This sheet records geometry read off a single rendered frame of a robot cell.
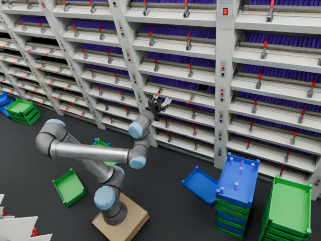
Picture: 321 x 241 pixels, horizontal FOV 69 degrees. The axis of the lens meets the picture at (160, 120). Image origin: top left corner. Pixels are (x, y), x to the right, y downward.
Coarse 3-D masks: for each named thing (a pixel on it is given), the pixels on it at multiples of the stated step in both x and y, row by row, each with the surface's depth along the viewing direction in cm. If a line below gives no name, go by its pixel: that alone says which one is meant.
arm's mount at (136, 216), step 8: (120, 192) 193; (120, 200) 188; (128, 200) 186; (128, 208) 181; (136, 208) 180; (128, 216) 177; (136, 216) 175; (144, 216) 174; (96, 224) 177; (104, 224) 175; (120, 224) 173; (128, 224) 172; (136, 224) 171; (104, 232) 171; (112, 232) 170; (120, 232) 169; (128, 232) 167; (136, 232) 174; (112, 240) 166; (120, 240) 165; (128, 240) 169
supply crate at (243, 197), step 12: (228, 156) 154; (228, 168) 153; (228, 180) 147; (240, 180) 146; (252, 180) 145; (216, 192) 136; (228, 192) 142; (240, 192) 140; (252, 192) 139; (240, 204) 134
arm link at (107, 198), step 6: (102, 186) 168; (108, 186) 166; (114, 186) 170; (96, 192) 165; (102, 192) 164; (108, 192) 163; (114, 192) 165; (96, 198) 162; (102, 198) 161; (108, 198) 160; (114, 198) 162; (96, 204) 160; (102, 204) 159; (108, 204) 159; (114, 204) 163; (120, 204) 172; (102, 210) 163; (108, 210) 163; (114, 210) 166; (108, 216) 168
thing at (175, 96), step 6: (144, 78) 187; (150, 78) 192; (144, 84) 189; (144, 90) 188; (150, 90) 186; (156, 90) 184; (168, 90) 181; (198, 90) 172; (162, 96) 183; (168, 96) 179; (174, 96) 177; (180, 96) 175; (186, 96) 173; (186, 102) 176; (192, 102) 172; (198, 102) 168; (204, 102) 166; (210, 102) 165
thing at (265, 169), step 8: (232, 152) 198; (256, 160) 189; (264, 160) 188; (264, 168) 187; (272, 168) 184; (280, 168) 182; (288, 168) 179; (272, 176) 183; (280, 176) 180; (288, 176) 179; (296, 176) 176; (304, 176) 175; (304, 184) 173
